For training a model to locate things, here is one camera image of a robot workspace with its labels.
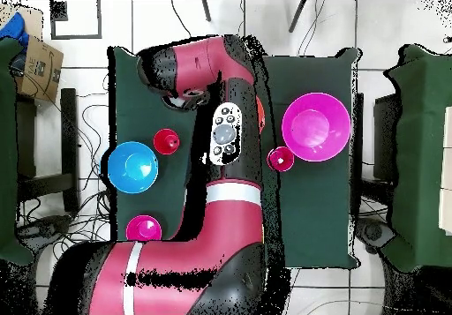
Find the orange bowl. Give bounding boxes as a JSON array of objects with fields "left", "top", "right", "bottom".
[{"left": 256, "top": 95, "right": 266, "bottom": 136}]

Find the red cup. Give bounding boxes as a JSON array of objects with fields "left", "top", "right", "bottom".
[
  {"left": 266, "top": 146, "right": 296, "bottom": 173},
  {"left": 152, "top": 128, "right": 181, "bottom": 156}
]

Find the large blue bowl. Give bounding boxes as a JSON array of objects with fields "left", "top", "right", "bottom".
[{"left": 107, "top": 140, "right": 160, "bottom": 195}]

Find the grey chair leg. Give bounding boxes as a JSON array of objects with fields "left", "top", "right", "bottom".
[
  {"left": 288, "top": 0, "right": 308, "bottom": 34},
  {"left": 200, "top": 0, "right": 213, "bottom": 23}
]

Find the black metal stand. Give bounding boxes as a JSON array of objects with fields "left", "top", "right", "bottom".
[
  {"left": 15, "top": 87, "right": 80, "bottom": 214},
  {"left": 352, "top": 92, "right": 400, "bottom": 189}
]

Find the large pink bowl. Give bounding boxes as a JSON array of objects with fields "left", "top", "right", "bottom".
[{"left": 281, "top": 92, "right": 352, "bottom": 163}]

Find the small red bowl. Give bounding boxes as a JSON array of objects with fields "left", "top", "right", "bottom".
[{"left": 125, "top": 214, "right": 163, "bottom": 242}]

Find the printed cardboard box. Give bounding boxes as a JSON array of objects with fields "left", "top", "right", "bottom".
[{"left": 15, "top": 34, "right": 65, "bottom": 103}]

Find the dark green tablecloth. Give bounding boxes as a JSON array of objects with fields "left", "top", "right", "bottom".
[{"left": 107, "top": 45, "right": 361, "bottom": 271}]

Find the plain cardboard box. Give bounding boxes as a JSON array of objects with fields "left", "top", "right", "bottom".
[{"left": 0, "top": 4, "right": 45, "bottom": 41}]

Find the blue bag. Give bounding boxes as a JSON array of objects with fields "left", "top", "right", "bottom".
[{"left": 0, "top": 11, "right": 30, "bottom": 53}]

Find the green cloth covered table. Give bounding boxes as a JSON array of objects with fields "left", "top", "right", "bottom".
[
  {"left": 384, "top": 44, "right": 452, "bottom": 273},
  {"left": 0, "top": 36, "right": 36, "bottom": 266}
]

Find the white box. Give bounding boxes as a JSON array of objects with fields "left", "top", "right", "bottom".
[{"left": 438, "top": 106, "right": 452, "bottom": 236}]

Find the black floor cable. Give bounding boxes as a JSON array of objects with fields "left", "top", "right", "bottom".
[{"left": 170, "top": 0, "right": 194, "bottom": 39}]

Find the tangle of floor cables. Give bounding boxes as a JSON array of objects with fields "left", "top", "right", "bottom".
[{"left": 20, "top": 74, "right": 114, "bottom": 259}]

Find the black pedestal foot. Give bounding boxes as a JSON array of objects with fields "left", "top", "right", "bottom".
[
  {"left": 354, "top": 215, "right": 396, "bottom": 254},
  {"left": 17, "top": 214, "right": 73, "bottom": 249}
]

